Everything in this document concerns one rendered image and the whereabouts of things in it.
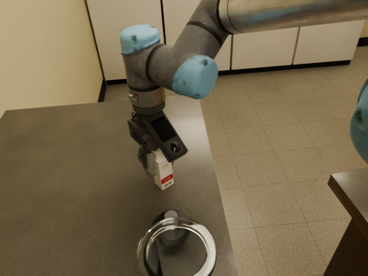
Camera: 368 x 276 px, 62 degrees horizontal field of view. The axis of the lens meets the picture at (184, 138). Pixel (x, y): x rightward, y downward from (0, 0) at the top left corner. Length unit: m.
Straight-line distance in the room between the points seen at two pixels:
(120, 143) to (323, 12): 0.70
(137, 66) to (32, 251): 0.47
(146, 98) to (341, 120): 2.30
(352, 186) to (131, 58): 0.62
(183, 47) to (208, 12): 0.07
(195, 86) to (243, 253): 1.38
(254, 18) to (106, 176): 0.57
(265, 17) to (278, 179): 1.74
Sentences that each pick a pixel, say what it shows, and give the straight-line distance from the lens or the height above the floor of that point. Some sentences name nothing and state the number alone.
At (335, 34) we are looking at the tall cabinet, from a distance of 3.38.
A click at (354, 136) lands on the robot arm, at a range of 0.29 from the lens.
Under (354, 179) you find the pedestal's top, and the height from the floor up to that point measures 0.94.
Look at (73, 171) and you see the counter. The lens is 0.92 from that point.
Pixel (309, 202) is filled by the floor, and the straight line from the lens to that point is 2.07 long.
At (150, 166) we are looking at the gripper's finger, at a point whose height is 1.03.
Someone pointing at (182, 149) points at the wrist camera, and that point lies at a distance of 0.66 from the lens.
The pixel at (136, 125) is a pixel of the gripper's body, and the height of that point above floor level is 1.13.
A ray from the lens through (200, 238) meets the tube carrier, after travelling 0.47.
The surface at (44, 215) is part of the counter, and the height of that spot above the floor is 0.94.
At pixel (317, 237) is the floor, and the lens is 1.94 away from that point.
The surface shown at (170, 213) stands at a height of 1.01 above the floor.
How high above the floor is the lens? 1.55
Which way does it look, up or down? 40 degrees down
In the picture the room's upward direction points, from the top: 4 degrees counter-clockwise
